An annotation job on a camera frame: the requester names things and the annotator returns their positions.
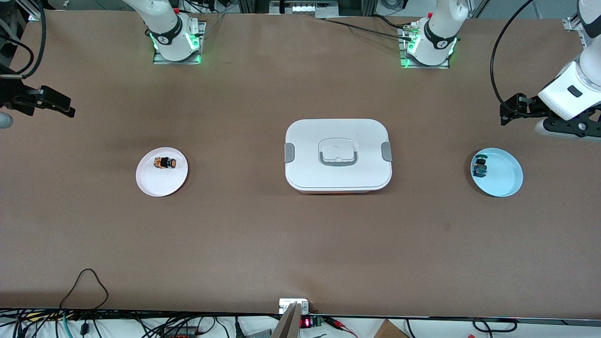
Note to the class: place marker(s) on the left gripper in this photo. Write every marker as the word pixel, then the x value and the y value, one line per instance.
pixel 531 105

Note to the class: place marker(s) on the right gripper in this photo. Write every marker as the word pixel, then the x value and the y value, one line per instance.
pixel 14 97

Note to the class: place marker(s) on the orange push-button switch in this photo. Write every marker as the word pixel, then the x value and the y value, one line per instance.
pixel 165 163

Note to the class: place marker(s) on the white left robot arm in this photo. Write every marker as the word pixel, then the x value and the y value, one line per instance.
pixel 439 28

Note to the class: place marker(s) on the light blue round plate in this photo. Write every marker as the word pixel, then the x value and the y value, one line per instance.
pixel 504 176

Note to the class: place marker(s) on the pink round plate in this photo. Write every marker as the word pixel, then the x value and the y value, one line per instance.
pixel 159 183

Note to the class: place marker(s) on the white lidded lunch box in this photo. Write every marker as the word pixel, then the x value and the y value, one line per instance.
pixel 338 178

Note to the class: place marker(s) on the electronics unit with lights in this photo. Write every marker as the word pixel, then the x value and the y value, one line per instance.
pixel 305 8

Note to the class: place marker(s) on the brown cardboard box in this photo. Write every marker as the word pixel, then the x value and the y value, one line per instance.
pixel 389 331

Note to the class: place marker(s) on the red clip leads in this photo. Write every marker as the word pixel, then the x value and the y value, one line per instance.
pixel 338 323

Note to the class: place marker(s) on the small white power box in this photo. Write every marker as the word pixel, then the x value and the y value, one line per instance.
pixel 287 303

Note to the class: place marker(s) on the red LED display module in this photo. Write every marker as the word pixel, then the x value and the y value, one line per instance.
pixel 306 323

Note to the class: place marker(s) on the grey aluminium bar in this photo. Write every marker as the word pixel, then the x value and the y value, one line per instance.
pixel 287 326

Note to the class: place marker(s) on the green and blue push-button switch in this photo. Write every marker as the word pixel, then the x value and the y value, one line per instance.
pixel 480 168

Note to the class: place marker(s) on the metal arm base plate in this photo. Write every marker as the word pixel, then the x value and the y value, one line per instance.
pixel 203 33
pixel 425 66

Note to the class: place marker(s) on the aluminium frame post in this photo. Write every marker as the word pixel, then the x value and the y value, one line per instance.
pixel 574 26

